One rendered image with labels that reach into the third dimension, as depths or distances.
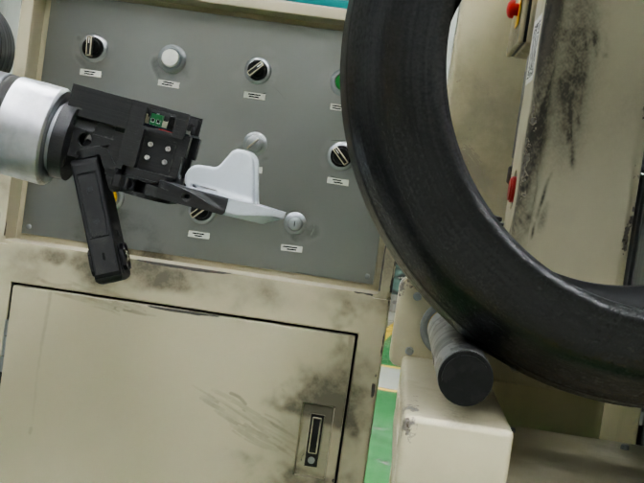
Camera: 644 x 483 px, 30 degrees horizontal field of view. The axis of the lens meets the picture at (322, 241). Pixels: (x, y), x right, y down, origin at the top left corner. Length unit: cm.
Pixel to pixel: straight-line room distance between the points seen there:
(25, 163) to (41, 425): 68
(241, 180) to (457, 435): 29
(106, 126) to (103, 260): 12
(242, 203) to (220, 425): 64
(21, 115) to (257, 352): 65
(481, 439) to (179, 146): 36
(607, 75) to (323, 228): 49
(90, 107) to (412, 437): 40
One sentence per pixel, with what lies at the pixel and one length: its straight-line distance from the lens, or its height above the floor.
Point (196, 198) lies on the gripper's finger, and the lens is 104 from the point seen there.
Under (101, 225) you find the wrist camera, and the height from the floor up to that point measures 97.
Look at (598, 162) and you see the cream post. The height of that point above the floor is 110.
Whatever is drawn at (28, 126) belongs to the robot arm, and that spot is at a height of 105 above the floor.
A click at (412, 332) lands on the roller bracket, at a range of 131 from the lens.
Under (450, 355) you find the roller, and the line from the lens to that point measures 97.
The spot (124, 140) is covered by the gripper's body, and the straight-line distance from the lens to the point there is 106.
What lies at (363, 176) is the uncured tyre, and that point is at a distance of 99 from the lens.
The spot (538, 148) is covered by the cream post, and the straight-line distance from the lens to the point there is 133.
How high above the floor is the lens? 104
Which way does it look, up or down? 3 degrees down
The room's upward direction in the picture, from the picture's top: 8 degrees clockwise
